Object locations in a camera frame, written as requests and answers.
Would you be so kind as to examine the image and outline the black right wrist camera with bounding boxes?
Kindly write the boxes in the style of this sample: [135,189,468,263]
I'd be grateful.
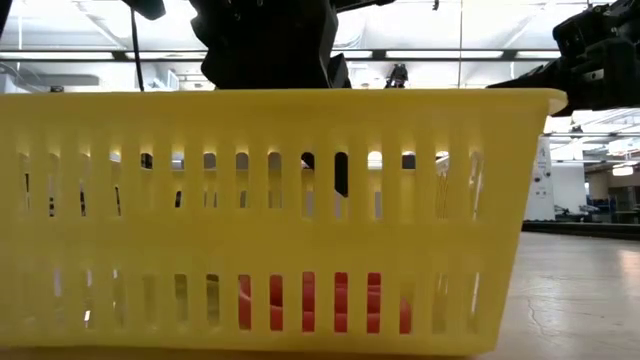
[551,8,609,58]

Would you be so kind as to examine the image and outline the red scissors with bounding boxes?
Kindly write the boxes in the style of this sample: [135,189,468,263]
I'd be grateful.
[237,271,414,336]

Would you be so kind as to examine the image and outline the black overhead crossbar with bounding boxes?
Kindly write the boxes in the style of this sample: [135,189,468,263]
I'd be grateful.
[0,48,564,63]

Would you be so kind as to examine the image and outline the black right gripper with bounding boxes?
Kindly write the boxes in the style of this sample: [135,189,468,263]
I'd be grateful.
[486,0,640,116]

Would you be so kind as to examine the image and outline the black aluminium rig frame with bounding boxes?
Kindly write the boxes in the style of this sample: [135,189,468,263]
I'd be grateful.
[522,221,640,242]

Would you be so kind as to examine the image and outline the black frame clamp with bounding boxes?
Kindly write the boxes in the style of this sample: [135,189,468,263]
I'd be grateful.
[383,62,410,90]

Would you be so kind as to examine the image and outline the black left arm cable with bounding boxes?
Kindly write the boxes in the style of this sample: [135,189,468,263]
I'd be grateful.
[129,8,147,93]

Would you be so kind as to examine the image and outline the yellow slotted plastic basket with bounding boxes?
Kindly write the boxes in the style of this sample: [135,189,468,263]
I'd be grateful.
[0,88,569,359]

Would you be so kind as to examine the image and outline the white background machine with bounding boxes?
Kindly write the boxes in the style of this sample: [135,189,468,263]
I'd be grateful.
[523,135,558,222]

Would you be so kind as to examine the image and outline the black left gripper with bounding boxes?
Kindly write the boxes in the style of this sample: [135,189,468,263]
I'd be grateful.
[189,0,397,172]

